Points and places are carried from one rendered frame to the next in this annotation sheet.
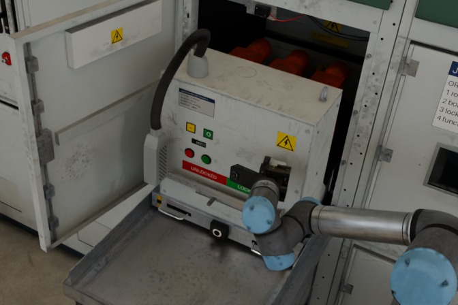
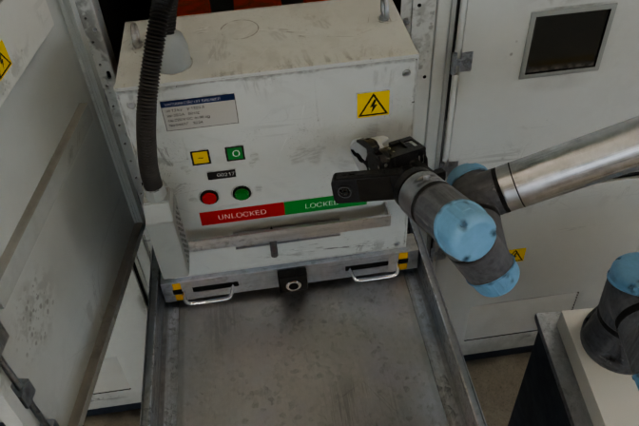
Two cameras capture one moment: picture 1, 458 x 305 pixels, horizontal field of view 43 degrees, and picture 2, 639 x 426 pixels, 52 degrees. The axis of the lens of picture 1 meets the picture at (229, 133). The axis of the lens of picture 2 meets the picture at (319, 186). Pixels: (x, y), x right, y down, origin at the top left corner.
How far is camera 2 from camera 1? 0.76 m
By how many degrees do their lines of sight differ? 25
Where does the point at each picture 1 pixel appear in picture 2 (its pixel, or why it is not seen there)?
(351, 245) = not seen: hidden behind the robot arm
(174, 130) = (170, 175)
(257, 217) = (476, 235)
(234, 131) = (280, 127)
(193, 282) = (315, 373)
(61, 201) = (42, 390)
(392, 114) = not seen: outside the picture
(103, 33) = not seen: outside the picture
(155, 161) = (177, 239)
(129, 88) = (48, 147)
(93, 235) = not seen: hidden behind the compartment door
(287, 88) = (323, 25)
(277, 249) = (503, 263)
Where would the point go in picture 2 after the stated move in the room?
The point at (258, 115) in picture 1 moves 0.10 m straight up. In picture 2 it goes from (319, 84) to (316, 29)
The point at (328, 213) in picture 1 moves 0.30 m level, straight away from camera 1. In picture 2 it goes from (529, 172) to (438, 70)
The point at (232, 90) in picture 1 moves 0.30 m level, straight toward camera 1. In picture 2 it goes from (254, 64) to (360, 162)
